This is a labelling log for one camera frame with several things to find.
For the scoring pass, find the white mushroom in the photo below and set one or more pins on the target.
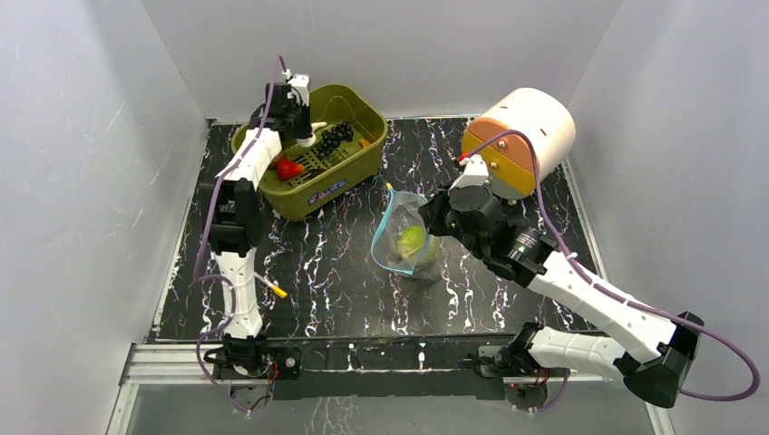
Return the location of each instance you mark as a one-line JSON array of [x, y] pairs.
[[311, 138]]

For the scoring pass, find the olive green plastic basket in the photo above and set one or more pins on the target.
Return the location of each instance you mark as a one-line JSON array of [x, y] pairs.
[[302, 147]]

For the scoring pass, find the clear zip top bag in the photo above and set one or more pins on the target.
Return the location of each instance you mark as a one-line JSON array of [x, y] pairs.
[[402, 210]]

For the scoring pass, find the round drawer cabinet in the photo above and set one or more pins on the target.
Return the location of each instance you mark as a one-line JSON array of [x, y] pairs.
[[521, 139]]

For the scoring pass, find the red strawberry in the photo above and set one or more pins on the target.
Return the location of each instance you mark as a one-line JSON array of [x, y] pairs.
[[288, 169]]

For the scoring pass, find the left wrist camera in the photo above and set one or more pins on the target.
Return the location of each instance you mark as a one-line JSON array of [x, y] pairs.
[[298, 87]]

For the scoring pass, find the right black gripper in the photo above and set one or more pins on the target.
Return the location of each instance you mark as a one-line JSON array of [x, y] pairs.
[[435, 212]]

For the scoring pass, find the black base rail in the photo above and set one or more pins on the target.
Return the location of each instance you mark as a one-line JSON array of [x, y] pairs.
[[400, 366]]

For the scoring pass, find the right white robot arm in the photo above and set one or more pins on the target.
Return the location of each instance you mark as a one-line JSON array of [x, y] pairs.
[[648, 353]]

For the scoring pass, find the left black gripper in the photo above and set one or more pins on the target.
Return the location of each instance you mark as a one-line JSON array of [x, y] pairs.
[[306, 111]]

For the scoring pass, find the green cabbage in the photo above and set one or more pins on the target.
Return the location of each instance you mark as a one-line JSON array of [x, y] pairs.
[[414, 246]]

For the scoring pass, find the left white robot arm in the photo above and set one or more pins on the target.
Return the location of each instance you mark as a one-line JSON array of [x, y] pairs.
[[234, 226]]

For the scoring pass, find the yellow capped marker pen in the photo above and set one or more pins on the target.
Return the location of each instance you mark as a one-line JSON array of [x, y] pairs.
[[274, 288]]

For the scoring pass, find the black grape bunch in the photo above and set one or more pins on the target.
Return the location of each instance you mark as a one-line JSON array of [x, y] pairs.
[[331, 139]]

